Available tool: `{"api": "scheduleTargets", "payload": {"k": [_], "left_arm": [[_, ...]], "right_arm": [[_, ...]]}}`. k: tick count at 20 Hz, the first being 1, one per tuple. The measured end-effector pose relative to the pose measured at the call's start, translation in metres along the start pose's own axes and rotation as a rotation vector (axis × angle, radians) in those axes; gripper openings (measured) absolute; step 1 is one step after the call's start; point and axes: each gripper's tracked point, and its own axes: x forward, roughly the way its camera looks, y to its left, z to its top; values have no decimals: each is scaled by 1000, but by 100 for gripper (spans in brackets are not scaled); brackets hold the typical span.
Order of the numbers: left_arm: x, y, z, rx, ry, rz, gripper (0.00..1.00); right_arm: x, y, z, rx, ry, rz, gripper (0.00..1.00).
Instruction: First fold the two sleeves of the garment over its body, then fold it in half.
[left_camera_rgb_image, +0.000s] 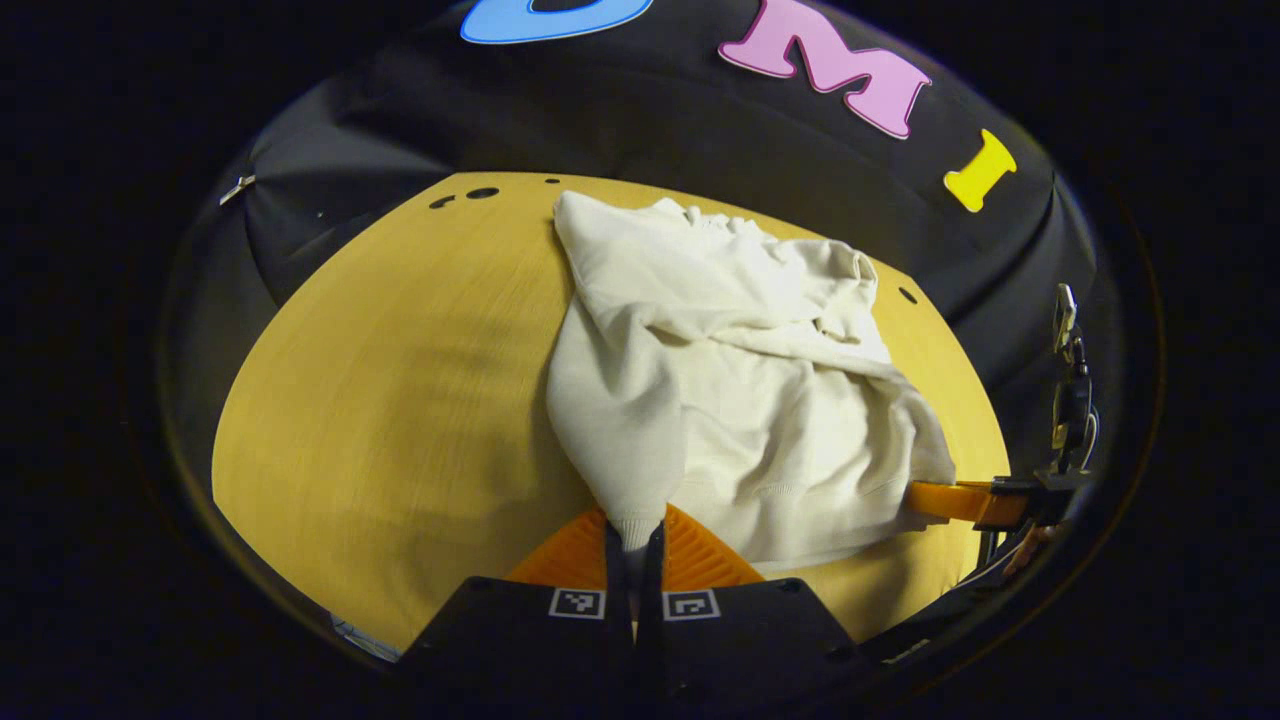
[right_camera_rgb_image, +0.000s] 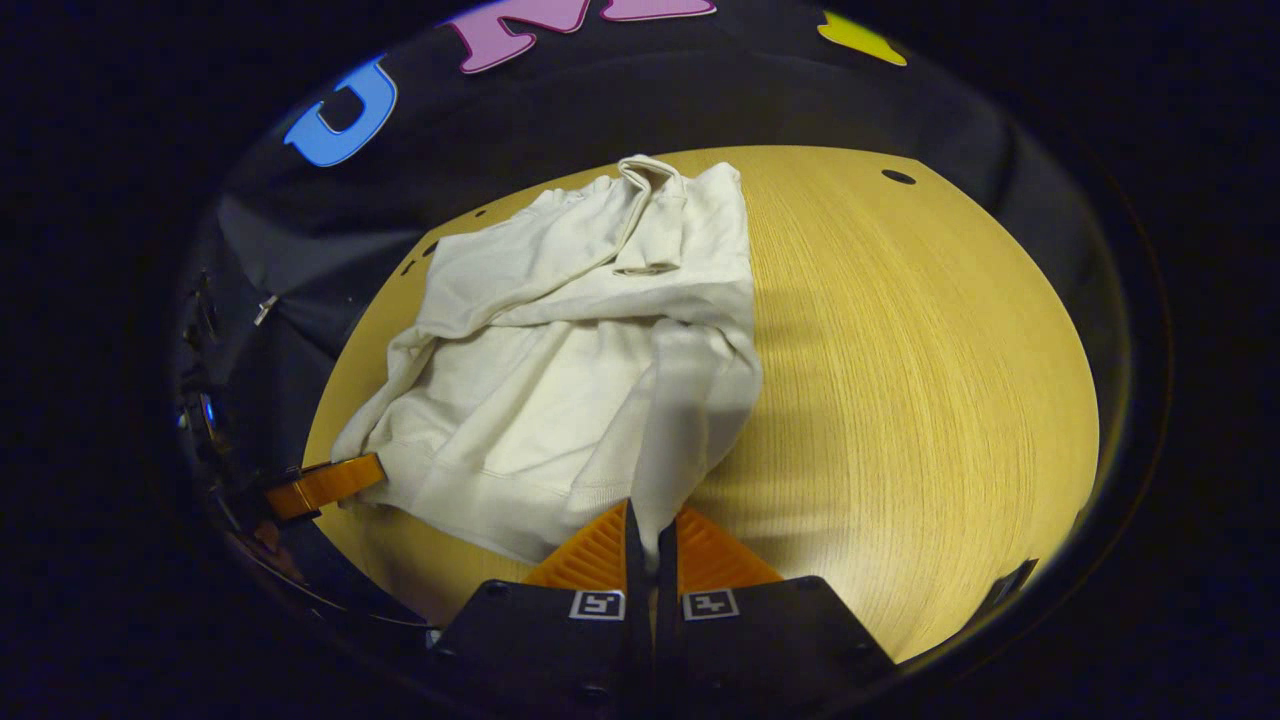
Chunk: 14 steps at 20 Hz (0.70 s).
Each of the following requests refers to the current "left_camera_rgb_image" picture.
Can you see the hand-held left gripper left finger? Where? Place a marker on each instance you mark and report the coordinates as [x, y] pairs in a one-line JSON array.
[[530, 640]]

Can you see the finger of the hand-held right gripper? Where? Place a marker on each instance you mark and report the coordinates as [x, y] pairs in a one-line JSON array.
[[965, 502]]

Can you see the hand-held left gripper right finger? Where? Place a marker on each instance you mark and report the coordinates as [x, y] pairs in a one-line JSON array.
[[740, 640]]

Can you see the white sweatshirt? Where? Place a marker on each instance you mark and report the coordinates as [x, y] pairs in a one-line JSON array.
[[760, 400]]

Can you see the black backdrop cloth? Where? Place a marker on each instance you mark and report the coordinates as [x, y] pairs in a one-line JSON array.
[[700, 130]]

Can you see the silver clip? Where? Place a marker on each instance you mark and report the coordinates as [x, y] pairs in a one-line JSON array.
[[237, 190]]

